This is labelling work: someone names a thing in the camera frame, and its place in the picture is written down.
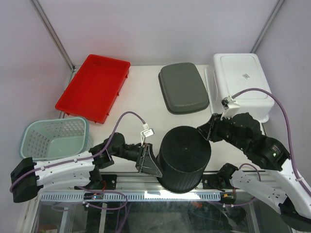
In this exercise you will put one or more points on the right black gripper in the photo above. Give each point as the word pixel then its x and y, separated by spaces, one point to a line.
pixel 215 122

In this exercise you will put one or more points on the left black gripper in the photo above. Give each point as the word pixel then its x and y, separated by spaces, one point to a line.
pixel 148 166

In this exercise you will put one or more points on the black ribbed bucket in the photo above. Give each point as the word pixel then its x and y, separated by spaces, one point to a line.
pixel 183 156

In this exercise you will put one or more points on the dark grey plastic tub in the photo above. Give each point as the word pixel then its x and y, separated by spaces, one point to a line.
pixel 183 89

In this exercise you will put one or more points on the large white plastic container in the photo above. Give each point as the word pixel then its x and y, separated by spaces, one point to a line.
pixel 231 73

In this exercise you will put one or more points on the red plastic tray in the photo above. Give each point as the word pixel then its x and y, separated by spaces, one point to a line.
pixel 94 88

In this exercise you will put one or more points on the light blue perforated basket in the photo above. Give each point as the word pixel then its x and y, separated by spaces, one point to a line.
pixel 55 138

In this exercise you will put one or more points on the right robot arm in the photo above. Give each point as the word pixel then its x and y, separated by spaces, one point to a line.
pixel 291 201

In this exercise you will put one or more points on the aluminium mounting rail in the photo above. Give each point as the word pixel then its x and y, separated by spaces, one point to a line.
pixel 137 182

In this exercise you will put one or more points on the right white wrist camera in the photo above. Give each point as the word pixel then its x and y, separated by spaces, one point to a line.
pixel 231 107

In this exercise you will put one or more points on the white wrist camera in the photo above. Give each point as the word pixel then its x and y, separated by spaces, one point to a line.
pixel 231 107
pixel 147 132

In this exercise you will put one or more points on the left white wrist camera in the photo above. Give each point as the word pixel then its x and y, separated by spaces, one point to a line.
pixel 147 132

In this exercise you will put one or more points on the white slotted cable duct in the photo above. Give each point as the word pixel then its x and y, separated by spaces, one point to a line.
pixel 80 196

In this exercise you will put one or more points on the right aluminium frame post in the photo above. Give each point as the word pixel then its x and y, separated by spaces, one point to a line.
pixel 264 31

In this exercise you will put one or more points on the aluminium frame post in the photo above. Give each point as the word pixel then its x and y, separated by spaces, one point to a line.
pixel 264 31
pixel 52 32

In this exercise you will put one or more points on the left aluminium frame post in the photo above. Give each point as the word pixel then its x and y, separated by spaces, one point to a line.
pixel 52 32

